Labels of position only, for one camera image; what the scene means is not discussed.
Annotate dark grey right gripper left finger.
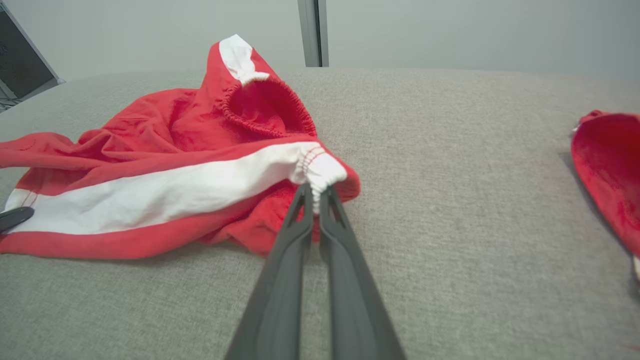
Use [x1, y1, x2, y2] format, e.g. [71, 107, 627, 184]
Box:
[224, 184, 315, 360]

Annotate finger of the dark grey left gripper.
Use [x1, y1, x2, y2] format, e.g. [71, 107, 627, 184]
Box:
[0, 206, 35, 235]

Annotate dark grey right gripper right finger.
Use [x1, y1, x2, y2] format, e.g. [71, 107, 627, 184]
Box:
[318, 185, 407, 360]

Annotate red shorts with white stripes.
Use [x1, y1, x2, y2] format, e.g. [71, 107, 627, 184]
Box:
[0, 34, 362, 260]

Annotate red folded garment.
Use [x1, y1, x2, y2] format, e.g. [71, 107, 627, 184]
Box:
[571, 109, 640, 282]

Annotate dark screen with grey frame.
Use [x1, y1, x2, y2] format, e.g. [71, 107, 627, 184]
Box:
[0, 2, 66, 114]

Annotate grey partition post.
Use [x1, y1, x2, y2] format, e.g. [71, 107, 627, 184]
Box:
[297, 0, 330, 68]

